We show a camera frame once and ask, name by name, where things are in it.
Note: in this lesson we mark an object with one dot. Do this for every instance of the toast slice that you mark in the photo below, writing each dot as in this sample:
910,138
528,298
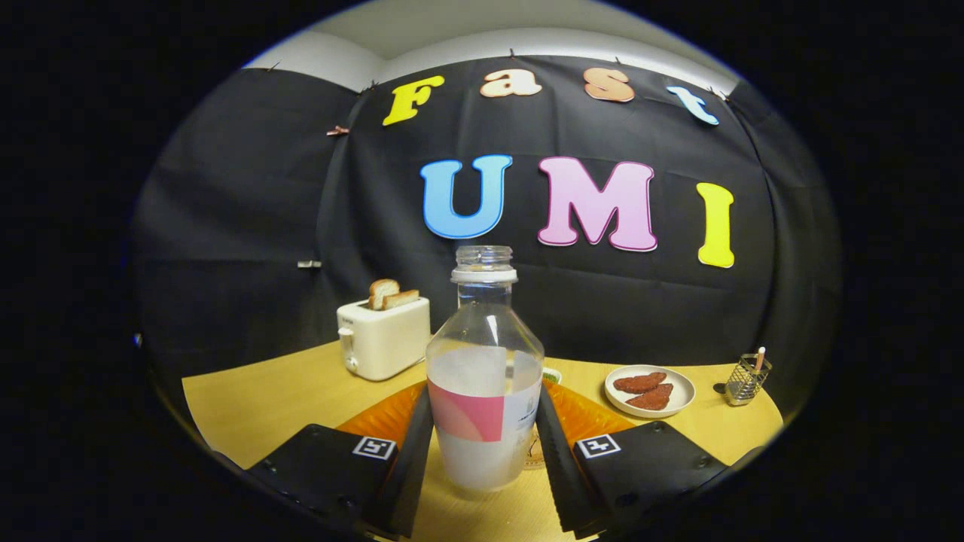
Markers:
382,290
402,299

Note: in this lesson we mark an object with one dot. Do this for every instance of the brown meat piece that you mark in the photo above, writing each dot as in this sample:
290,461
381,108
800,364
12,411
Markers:
639,382
651,398

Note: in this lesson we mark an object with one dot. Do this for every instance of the black backdrop cloth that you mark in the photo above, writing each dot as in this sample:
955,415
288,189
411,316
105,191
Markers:
263,226

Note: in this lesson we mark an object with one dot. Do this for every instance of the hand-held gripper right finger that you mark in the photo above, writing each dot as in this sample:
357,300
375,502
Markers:
557,482

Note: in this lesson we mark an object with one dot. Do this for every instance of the wooden table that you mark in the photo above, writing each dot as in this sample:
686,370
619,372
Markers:
286,399

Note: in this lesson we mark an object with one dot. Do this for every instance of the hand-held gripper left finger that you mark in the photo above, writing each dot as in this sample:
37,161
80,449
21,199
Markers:
410,482

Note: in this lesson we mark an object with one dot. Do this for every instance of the clear juice bottle pink label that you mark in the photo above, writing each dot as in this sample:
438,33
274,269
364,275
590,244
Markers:
482,455

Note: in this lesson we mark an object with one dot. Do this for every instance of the pink clip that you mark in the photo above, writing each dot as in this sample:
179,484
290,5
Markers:
338,130

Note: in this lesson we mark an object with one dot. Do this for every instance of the metal mesh holder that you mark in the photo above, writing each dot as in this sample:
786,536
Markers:
744,384

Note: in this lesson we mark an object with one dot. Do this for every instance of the cream toaster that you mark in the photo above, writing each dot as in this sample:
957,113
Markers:
384,340

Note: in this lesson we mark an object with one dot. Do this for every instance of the white divided bean tray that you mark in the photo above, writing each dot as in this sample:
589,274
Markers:
552,374

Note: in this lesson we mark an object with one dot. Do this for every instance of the round brown coaster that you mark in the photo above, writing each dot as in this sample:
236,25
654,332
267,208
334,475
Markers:
535,455

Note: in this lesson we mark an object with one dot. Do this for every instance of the pale stick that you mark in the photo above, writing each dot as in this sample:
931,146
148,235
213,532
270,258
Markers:
760,360

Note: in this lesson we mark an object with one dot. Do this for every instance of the white round plate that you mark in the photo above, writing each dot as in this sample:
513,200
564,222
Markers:
681,390

